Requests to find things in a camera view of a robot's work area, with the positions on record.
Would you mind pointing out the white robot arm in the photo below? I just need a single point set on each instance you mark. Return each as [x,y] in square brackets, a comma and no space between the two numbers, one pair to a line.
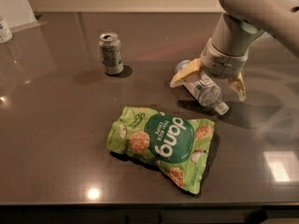
[239,26]

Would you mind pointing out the green white soda can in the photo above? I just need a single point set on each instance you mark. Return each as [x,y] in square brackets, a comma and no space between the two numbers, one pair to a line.
[110,47]

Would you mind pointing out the blue plastic water bottle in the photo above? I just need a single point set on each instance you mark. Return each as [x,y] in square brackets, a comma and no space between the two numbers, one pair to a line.
[207,94]

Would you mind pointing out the white container at left edge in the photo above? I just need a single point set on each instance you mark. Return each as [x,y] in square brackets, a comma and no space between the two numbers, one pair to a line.
[5,33]

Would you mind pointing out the green dang chips bag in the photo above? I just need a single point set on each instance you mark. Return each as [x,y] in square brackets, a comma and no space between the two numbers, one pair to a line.
[178,147]

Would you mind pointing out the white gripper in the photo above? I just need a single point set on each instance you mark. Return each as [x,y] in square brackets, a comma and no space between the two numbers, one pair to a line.
[221,63]

